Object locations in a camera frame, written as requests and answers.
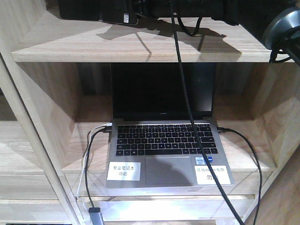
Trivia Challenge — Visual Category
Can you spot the white right label sticker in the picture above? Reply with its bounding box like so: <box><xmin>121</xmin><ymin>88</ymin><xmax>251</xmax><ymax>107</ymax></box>
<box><xmin>195</xmin><ymin>165</ymin><xmax>231</xmax><ymax>185</ymax></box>

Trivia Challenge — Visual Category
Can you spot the grey usb hub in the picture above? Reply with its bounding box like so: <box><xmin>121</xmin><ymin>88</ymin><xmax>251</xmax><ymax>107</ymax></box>
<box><xmin>88</xmin><ymin>207</ymin><xmax>105</xmax><ymax>225</ymax></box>

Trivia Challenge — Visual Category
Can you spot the black usb cable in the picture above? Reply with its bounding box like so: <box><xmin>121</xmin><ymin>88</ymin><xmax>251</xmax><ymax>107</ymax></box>
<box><xmin>84</xmin><ymin>127</ymin><xmax>112</xmax><ymax>209</ymax></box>

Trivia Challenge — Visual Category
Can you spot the black right laptop cable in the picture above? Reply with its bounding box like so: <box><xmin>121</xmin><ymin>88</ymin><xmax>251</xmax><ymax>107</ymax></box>
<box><xmin>217</xmin><ymin>127</ymin><xmax>263</xmax><ymax>225</ymax></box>

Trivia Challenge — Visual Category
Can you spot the silver laptop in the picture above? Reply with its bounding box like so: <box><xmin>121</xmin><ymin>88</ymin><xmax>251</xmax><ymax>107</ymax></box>
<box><xmin>106</xmin><ymin>62</ymin><xmax>234</xmax><ymax>188</ymax></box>

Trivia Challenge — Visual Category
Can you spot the black pink smartphone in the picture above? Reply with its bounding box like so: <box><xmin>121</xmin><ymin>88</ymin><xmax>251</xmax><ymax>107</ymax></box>
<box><xmin>58</xmin><ymin>0</ymin><xmax>139</xmax><ymax>25</ymax></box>

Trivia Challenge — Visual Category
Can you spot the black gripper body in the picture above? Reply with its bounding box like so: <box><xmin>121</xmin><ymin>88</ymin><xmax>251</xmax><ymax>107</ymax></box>
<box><xmin>133</xmin><ymin>0</ymin><xmax>239</xmax><ymax>26</ymax></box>

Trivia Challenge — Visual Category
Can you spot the white usb cable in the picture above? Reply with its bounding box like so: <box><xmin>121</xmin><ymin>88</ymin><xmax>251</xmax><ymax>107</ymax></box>
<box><xmin>76</xmin><ymin>122</ymin><xmax>112</xmax><ymax>200</ymax></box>

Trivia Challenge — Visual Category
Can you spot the white left label sticker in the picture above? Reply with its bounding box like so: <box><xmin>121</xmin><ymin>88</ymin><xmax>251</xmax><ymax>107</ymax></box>
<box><xmin>107</xmin><ymin>162</ymin><xmax>141</xmax><ymax>181</ymax></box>

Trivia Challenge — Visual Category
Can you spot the white label sticker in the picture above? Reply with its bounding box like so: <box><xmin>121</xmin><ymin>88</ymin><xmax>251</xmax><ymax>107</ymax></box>
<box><xmin>195</xmin><ymin>165</ymin><xmax>231</xmax><ymax>185</ymax></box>
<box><xmin>107</xmin><ymin>162</ymin><xmax>141</xmax><ymax>181</ymax></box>

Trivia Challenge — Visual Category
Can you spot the wooden desk shelf unit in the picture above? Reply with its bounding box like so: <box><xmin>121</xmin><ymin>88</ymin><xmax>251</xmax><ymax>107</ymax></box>
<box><xmin>0</xmin><ymin>0</ymin><xmax>300</xmax><ymax>225</ymax></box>

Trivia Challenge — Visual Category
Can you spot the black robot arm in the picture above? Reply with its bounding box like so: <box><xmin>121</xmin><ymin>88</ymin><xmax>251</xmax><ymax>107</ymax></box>
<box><xmin>133</xmin><ymin>0</ymin><xmax>300</xmax><ymax>64</ymax></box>

